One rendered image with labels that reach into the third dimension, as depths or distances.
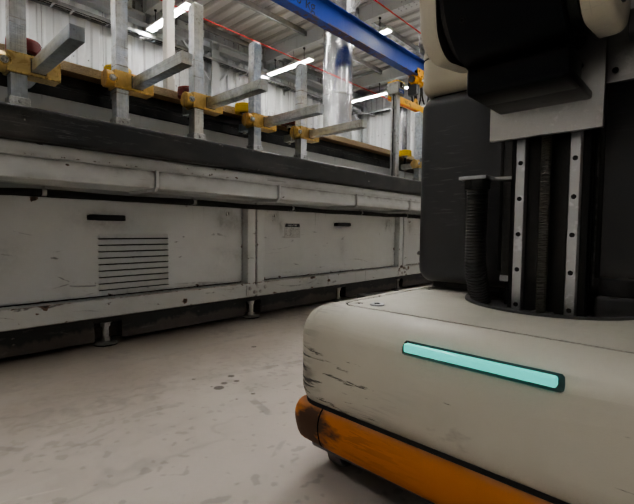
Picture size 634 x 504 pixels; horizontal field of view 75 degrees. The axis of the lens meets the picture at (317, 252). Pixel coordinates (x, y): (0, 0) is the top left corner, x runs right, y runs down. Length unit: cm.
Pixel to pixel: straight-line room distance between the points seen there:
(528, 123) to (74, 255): 134
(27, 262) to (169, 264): 46
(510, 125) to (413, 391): 45
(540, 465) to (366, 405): 23
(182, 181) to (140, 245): 32
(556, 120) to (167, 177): 111
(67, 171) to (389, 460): 108
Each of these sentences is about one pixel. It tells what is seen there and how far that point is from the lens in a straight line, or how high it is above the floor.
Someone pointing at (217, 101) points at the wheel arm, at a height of 82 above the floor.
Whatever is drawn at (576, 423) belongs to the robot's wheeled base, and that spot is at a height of 21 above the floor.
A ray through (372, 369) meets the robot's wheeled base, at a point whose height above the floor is 21.
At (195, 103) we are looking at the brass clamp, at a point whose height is 82.
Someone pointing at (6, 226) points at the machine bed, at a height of 41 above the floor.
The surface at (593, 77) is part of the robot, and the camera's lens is 76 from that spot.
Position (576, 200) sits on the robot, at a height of 45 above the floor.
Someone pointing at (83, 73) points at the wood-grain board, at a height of 88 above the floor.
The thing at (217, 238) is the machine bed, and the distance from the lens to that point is 181.
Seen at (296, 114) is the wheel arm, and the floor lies 81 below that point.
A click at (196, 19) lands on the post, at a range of 161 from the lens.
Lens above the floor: 40
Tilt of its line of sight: 3 degrees down
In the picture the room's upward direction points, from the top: 1 degrees clockwise
